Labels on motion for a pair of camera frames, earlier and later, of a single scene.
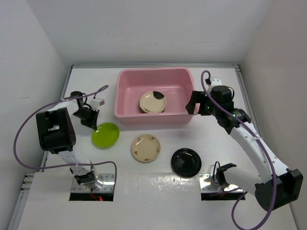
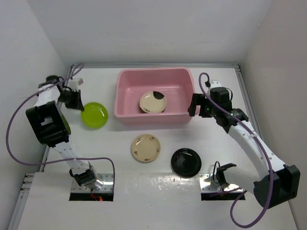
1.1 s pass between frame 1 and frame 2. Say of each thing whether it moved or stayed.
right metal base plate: stayed
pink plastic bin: stayed
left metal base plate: stayed
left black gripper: moved
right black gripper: stayed
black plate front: stayed
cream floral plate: stayed
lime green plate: moved
